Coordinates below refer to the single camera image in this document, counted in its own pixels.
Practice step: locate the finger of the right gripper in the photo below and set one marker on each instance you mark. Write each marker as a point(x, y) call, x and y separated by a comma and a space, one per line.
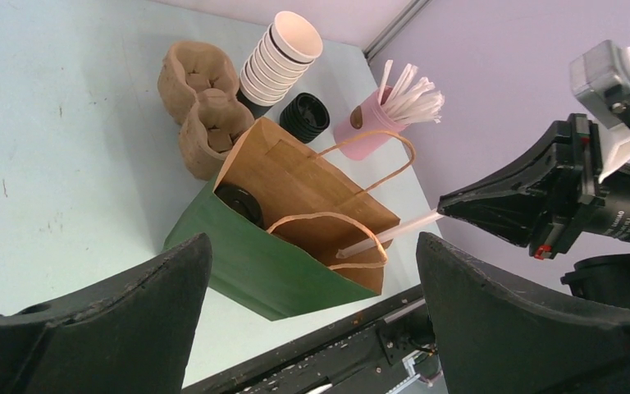
point(558, 131)
point(512, 218)

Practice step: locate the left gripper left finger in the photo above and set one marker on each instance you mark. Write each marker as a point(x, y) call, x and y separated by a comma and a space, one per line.
point(130, 333)

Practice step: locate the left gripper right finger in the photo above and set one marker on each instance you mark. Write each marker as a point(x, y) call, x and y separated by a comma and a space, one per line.
point(498, 332)

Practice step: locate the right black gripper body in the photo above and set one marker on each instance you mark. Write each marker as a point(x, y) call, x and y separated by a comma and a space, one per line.
point(574, 190)

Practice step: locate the black cup lid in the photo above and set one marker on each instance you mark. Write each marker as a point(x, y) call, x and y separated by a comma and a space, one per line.
point(242, 202)

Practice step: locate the green paper bag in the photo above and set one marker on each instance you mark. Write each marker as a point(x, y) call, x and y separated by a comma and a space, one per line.
point(311, 210)

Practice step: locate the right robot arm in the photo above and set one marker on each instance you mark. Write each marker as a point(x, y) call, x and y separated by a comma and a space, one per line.
point(546, 198)

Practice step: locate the white wrapped straws bundle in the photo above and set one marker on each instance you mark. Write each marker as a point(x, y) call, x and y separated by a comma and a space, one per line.
point(410, 99)

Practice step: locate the pink straw holder cup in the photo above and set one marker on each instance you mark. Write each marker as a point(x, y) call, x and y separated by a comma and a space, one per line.
point(367, 116)

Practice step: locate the stack of black lids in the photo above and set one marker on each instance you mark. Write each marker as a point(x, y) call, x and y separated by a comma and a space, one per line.
point(305, 117)

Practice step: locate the brown pulp cup carrier stack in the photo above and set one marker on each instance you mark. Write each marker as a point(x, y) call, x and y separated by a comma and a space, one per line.
point(198, 86)

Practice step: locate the stack of paper cups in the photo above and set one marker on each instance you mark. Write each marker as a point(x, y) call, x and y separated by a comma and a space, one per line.
point(288, 47)

